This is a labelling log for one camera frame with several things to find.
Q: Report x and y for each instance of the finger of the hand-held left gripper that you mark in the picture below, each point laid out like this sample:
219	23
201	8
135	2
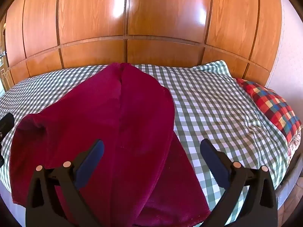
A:
5	123

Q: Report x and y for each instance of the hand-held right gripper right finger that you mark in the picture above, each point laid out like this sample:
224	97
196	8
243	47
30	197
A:
213	162

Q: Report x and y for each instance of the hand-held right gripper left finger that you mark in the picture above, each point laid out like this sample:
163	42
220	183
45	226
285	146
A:
91	160

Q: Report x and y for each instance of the maroon fleece pants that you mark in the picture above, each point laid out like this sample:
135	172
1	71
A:
123	127

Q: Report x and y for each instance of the green checkered bed sheet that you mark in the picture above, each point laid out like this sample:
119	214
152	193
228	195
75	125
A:
213	104

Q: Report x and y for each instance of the grey bed base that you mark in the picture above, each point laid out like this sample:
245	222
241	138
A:
287	184

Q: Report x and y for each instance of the red plaid pillow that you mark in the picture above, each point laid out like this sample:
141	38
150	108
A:
272	104

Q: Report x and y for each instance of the wooden panelled wardrobe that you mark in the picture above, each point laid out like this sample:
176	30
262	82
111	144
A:
142	23

